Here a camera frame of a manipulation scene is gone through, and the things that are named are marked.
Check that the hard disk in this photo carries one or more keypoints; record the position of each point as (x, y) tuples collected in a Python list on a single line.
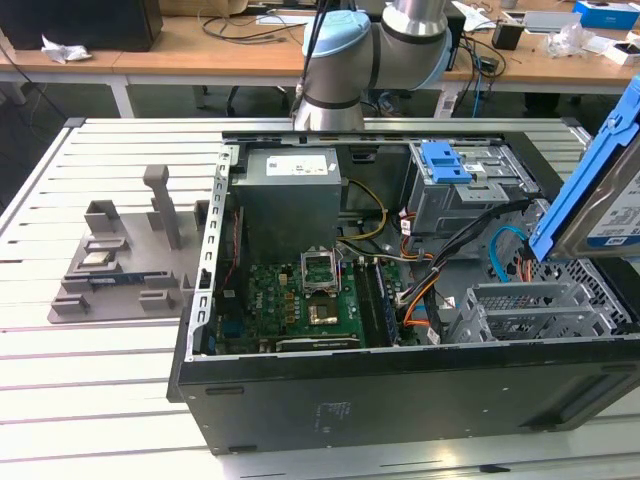
[(570, 200)]

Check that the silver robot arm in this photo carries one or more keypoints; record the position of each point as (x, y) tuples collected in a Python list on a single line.
[(400, 55)]

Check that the grey disk bay cage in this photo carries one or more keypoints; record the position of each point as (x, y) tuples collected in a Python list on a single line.
[(450, 205)]

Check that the empty blue disk carrier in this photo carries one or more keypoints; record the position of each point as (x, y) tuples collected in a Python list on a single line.
[(445, 170)]

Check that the low grey disk bay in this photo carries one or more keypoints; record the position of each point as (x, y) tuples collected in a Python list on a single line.
[(520, 300)]

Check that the CPU socket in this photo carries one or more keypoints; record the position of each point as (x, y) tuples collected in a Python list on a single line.
[(320, 272)]

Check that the grey power supply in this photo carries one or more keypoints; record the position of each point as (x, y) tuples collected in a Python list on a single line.
[(285, 210)]

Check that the brown chipset chip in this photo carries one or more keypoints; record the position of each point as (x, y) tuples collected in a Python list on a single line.
[(324, 315)]

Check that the black RAM slot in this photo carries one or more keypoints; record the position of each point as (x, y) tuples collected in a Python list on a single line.
[(367, 300)]

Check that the green motherboard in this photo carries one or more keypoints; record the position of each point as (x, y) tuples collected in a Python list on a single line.
[(270, 300)]

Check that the installed blue RAM stick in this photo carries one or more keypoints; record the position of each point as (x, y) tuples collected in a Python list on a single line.
[(387, 305)]

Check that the black graphics card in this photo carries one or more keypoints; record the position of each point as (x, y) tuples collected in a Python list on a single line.
[(315, 345)]

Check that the black PC case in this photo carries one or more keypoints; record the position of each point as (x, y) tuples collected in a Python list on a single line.
[(350, 400)]

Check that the grey parts rack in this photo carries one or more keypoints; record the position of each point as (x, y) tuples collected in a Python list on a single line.
[(125, 240)]

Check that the loose RAM stick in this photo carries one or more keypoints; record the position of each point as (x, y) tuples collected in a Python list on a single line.
[(125, 276)]

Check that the wooden desk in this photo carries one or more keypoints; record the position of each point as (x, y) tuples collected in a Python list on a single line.
[(550, 70), (200, 55)]

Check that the silver CPU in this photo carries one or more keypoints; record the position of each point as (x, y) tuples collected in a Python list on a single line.
[(98, 258)]

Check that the crumpled white paper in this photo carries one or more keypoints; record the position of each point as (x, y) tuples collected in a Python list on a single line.
[(65, 51)]

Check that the grey flat box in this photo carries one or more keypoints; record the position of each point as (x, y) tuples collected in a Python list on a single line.
[(550, 21)]

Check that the clear plastic bag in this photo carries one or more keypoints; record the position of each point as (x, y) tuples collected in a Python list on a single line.
[(567, 40)]

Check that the large black box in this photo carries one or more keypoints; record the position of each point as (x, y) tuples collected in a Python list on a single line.
[(75, 25)]

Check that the small white box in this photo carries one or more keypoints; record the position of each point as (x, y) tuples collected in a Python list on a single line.
[(622, 52)]

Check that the blue cardboard box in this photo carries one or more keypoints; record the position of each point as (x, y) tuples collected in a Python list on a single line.
[(607, 15)]

